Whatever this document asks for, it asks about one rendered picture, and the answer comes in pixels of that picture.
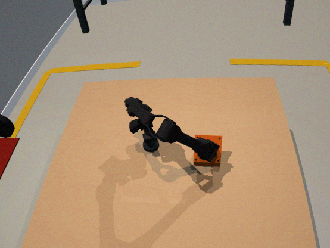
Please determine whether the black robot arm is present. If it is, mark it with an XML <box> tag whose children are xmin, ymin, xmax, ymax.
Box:
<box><xmin>125</xmin><ymin>97</ymin><xmax>220</xmax><ymax>162</ymax></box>

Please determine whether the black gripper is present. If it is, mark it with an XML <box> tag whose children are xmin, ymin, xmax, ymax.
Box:
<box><xmin>139</xmin><ymin>119</ymin><xmax>157</xmax><ymax>143</ymax></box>

